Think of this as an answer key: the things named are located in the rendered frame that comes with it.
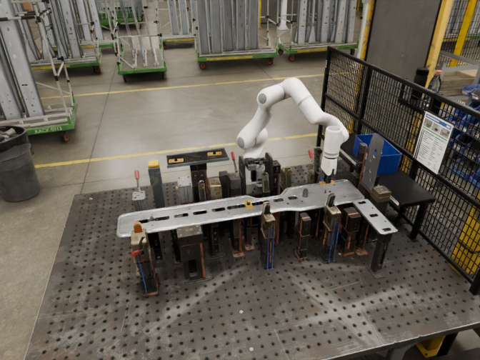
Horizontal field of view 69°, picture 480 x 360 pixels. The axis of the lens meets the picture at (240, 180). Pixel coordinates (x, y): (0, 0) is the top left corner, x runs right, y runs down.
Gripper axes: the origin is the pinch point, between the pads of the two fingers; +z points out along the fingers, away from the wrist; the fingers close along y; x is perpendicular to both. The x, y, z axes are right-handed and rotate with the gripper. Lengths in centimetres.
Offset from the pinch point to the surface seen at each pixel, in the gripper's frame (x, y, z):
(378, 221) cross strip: 15.1, 31.4, 9.3
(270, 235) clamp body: -40.8, 21.6, 14.5
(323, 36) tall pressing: 340, -714, 67
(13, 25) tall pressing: -253, -380, -41
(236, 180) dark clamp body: -50, -16, 2
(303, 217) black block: -20.7, 17.4, 10.2
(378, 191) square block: 24.3, 14.7, 3.5
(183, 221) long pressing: -84, 6, 9
